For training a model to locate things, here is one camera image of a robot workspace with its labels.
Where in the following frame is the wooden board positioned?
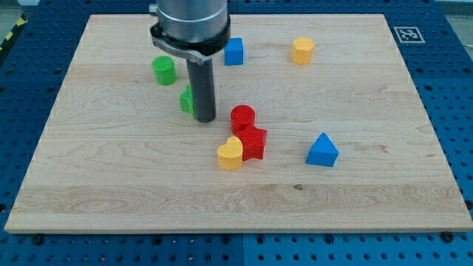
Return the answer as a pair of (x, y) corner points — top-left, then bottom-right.
(5, 14), (472, 234)

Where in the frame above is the red star block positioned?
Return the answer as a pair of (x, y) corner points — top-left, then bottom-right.
(236, 126), (268, 161)

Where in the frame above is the red cylinder block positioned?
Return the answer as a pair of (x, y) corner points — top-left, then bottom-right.
(231, 105), (256, 134)

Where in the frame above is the yellow heart block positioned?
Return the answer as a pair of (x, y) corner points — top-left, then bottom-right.
(217, 136), (243, 170)

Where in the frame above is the green star block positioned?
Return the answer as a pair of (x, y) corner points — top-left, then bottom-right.
(179, 84), (194, 117)

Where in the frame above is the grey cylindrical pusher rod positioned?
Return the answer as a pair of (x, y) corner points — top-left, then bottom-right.
(186, 59), (216, 123)

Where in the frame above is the blue cube block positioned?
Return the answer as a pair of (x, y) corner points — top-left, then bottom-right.
(224, 38), (244, 66)

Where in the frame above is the blue triangle block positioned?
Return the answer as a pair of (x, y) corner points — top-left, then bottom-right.
(306, 133), (339, 167)

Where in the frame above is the green cylinder block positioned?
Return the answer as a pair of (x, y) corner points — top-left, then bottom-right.
(152, 56), (177, 86)

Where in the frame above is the yellow hexagon block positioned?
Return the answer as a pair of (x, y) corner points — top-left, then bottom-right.
(290, 36), (315, 65)

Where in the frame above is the white fiducial marker tag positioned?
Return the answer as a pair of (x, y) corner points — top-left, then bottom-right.
(393, 26), (425, 44)

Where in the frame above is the yellow black hazard tape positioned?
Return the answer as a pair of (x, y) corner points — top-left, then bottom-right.
(1, 13), (28, 54)

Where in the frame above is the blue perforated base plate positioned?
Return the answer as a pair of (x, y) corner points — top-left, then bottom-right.
(1, 1), (472, 265)

